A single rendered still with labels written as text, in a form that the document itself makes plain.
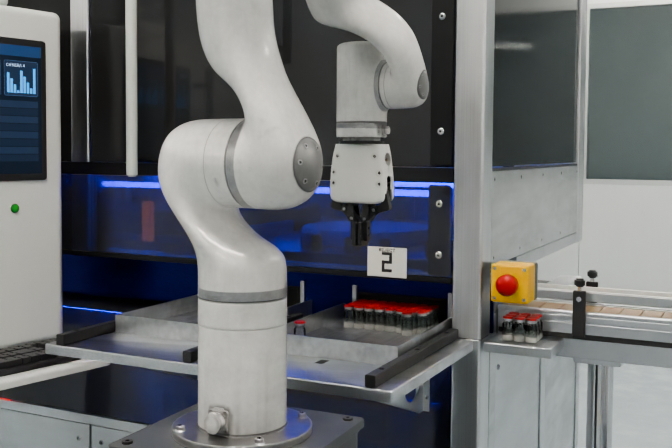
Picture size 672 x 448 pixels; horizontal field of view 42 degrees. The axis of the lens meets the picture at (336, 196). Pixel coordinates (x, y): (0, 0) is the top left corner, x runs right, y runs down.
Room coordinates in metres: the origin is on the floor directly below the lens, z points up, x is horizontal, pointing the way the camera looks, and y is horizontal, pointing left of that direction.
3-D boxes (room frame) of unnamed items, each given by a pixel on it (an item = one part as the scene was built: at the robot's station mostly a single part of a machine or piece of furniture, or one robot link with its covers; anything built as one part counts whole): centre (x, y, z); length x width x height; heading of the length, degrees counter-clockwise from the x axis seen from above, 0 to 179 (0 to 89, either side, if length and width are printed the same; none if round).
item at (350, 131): (1.47, -0.04, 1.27); 0.09 x 0.08 x 0.03; 64
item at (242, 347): (1.18, 0.13, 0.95); 0.19 x 0.19 x 0.18
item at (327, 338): (1.67, -0.06, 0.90); 0.34 x 0.26 x 0.04; 154
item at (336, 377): (1.68, 0.12, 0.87); 0.70 x 0.48 x 0.02; 64
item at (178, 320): (1.82, 0.24, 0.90); 0.34 x 0.26 x 0.04; 154
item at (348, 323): (1.75, -0.10, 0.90); 0.18 x 0.02 x 0.05; 64
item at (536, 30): (2.11, -0.49, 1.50); 0.85 x 0.01 x 0.59; 154
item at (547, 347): (1.70, -0.37, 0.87); 0.14 x 0.13 x 0.02; 154
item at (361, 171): (1.47, -0.04, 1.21); 0.10 x 0.08 x 0.11; 64
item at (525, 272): (1.67, -0.34, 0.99); 0.08 x 0.07 x 0.07; 154
